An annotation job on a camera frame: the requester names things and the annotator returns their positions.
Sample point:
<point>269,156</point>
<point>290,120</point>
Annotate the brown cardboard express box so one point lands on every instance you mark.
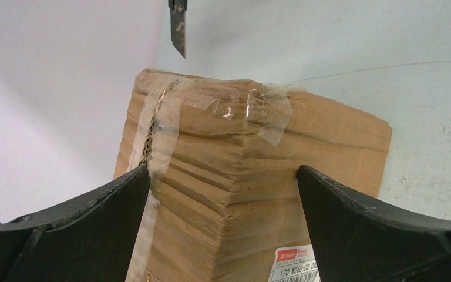
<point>223,157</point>

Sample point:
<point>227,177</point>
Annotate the red black utility knife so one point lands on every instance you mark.
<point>178,10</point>

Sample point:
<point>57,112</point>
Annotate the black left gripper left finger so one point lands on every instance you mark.
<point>90,237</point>

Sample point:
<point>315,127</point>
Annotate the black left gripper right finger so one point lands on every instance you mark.
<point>356,237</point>

